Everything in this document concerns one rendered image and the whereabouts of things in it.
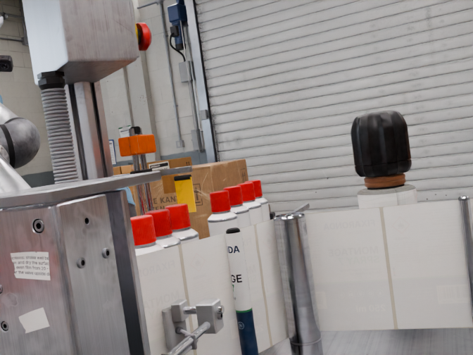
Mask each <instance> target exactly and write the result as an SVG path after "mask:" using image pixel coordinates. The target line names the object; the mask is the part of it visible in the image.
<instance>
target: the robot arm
mask: <svg viewBox="0 0 473 355"><path fill-rule="evenodd" d="M3 23H4V17H3V16H1V17H0V29H1V26H2V25H3ZM12 70H13V60H12V57H11V56H5V55H0V72H12ZM40 143H41V138H40V134H39V131H38V129H37V128H36V126H35V125H34V124H33V123H31V122H30V121H29V120H28V119H26V118H22V117H18V116H17V115H16V114H14V113H13V112H12V111H10V110H9V109H8V108H6V107H5V106H4V105H3V100H2V97H1V95H0V193H4V192H12V191H16V190H22V189H29V188H31V187H30V186H29V185H28V184H27V183H26V181H24V179H22V177H21V176H20V175H19V174H18V173H17V172H16V171H15V169H16V168H19V167H22V166H24V165H26V164H27V163H29V162H30V161H31V160H32V159H33V158H34V157H35V156H36V154H37V152H38V151H39V147H40ZM121 189H125V190H126V193H127V200H128V205H129V210H130V218H132V217H135V216H137V212H136V209H135V206H136V205H135V203H134V201H133V198H132V193H131V191H130V189H129V187H125V188H121ZM117 190H120V189H117ZM33 206H41V204H40V205H33ZM33 206H21V207H15V208H27V207H33ZM15 208H3V209H0V211H2V210H9V209H15Z"/></svg>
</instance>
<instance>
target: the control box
mask: <svg viewBox="0 0 473 355"><path fill-rule="evenodd" d="M22 2H23V10H24V16H25V24H26V29H27V37H28V42H29V47H30V55H31V60H32V69H33V73H34V82H35V84H36V85H37V86H39V85H38V80H39V79H37V74H39V73H41V72H47V71H54V70H56V71H62V72H64V76H63V79H65V84H66V85H73V84H74V83H76V82H82V81H85V82H90V83H93V82H98V81H99V80H101V79H103V78H105V77H107V76H109V75H110V74H112V73H114V72H116V71H117V70H119V69H121V68H124V67H125V66H127V65H129V64H131V63H133V62H134V61H136V60H137V58H139V57H140V55H139V46H138V32H137V25H136V23H135V21H134V12H133V7H132V0H22Z"/></svg>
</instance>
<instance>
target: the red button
mask: <svg viewBox="0 0 473 355"><path fill-rule="evenodd" d="M136 25H137V32H138V46H139V50H140V51H146V50H147V49H148V47H149V46H150V44H151V31H150V29H149V27H148V26H147V24H146V23H137V24H136Z"/></svg>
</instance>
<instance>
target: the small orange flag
mask: <svg viewBox="0 0 473 355"><path fill-rule="evenodd" d="M174 180H175V189H176V194H177V203H178V204H187V205H188V209H189V213H190V212H196V204H195V198H194V189H193V184H192V178H191V175H178V176H174Z"/></svg>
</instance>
